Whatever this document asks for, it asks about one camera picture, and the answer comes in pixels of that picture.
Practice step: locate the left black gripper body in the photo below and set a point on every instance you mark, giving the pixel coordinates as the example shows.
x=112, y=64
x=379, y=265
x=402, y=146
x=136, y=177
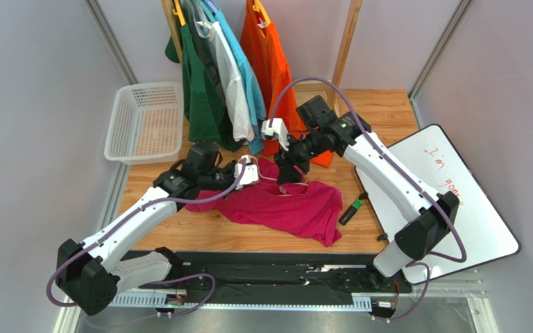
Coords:
x=218, y=180

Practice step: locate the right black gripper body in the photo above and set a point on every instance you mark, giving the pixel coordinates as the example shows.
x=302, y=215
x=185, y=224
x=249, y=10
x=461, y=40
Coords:
x=287, y=163

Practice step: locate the pink wire hanger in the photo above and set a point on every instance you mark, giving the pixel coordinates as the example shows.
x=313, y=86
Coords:
x=268, y=175

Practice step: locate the magenta t shirt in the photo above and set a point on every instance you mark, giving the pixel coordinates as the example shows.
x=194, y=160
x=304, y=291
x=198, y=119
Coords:
x=311, y=215

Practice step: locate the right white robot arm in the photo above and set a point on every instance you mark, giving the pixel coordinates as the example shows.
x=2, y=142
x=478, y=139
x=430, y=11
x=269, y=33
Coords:
x=429, y=214

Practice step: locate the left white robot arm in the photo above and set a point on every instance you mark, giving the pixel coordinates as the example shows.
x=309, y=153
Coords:
x=91, y=273

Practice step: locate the orange t shirt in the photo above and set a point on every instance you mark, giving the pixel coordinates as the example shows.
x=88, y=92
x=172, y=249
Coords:
x=261, y=44

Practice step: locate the white t shirt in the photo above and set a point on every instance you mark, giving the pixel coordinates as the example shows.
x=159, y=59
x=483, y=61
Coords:
x=231, y=80

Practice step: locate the green t shirt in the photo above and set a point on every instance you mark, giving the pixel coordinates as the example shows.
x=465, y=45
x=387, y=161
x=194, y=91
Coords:
x=203, y=108

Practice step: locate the light blue t shirt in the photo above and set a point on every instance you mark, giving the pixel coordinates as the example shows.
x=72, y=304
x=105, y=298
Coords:
x=256, y=104

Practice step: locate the grey t shirt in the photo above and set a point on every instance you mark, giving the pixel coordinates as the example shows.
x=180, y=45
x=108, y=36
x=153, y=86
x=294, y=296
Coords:
x=200, y=30

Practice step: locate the yellow hanger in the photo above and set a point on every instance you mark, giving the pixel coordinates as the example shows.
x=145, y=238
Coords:
x=178, y=11

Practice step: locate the wooden clothes rack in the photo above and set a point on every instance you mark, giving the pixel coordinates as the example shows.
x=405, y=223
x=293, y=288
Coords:
x=175, y=45

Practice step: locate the green black highlighter marker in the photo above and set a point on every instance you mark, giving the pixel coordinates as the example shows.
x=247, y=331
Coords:
x=350, y=212

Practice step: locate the white plastic laundry basket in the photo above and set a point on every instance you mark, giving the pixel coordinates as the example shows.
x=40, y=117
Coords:
x=146, y=124

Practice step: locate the white whiteboard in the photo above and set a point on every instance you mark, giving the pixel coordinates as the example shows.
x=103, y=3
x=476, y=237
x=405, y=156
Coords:
x=431, y=156

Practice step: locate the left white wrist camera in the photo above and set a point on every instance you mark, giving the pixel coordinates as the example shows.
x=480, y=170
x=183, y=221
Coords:
x=246, y=171

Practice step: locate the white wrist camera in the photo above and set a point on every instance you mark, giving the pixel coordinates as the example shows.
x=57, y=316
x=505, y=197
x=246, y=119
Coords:
x=275, y=130
x=246, y=171

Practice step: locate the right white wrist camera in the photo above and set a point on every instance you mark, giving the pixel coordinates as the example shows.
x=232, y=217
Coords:
x=275, y=130

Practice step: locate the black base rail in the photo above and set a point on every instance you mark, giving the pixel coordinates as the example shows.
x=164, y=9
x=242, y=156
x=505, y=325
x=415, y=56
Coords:
x=309, y=279

